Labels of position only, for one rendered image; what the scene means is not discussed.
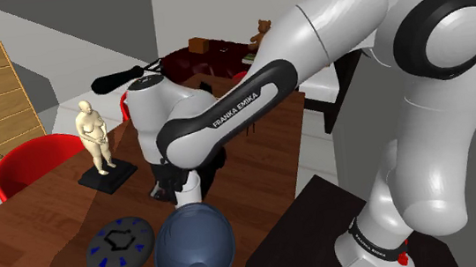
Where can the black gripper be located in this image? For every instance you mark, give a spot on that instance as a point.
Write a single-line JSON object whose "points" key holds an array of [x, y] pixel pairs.
{"points": [[165, 177]]}

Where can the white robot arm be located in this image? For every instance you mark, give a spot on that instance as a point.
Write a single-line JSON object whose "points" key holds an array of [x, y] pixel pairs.
{"points": [[428, 142]]}

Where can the white cup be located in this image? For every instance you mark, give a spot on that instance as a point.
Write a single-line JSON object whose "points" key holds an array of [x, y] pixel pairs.
{"points": [[188, 191]]}

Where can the blue bowl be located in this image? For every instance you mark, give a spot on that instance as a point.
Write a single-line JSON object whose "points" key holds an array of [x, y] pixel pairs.
{"points": [[194, 249]]}

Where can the red chair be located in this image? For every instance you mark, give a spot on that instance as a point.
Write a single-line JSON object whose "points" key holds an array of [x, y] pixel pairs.
{"points": [[124, 106], [33, 161]]}

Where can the cream figurine on black base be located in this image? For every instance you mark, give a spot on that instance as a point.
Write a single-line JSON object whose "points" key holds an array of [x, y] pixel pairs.
{"points": [[94, 132]]}

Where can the dark grey disc blue marks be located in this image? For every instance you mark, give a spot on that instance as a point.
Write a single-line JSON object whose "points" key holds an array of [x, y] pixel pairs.
{"points": [[121, 259]]}

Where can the dark red sofa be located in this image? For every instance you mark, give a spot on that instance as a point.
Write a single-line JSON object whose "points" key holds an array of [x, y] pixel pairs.
{"points": [[197, 65]]}

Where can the brown box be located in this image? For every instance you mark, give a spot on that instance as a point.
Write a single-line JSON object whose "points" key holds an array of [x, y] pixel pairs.
{"points": [[198, 45]]}

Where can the brown wooden table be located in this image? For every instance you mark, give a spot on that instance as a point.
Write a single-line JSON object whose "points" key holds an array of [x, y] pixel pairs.
{"points": [[35, 228]]}

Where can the dark robot stand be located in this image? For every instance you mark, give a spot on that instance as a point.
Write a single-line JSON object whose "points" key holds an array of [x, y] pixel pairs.
{"points": [[299, 240]]}

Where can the brown teddy bear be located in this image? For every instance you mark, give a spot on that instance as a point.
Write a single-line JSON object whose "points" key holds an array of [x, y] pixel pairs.
{"points": [[260, 34]]}

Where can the white bed with dark frame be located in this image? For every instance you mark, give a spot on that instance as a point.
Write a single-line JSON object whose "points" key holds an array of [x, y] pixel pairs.
{"points": [[318, 87]]}

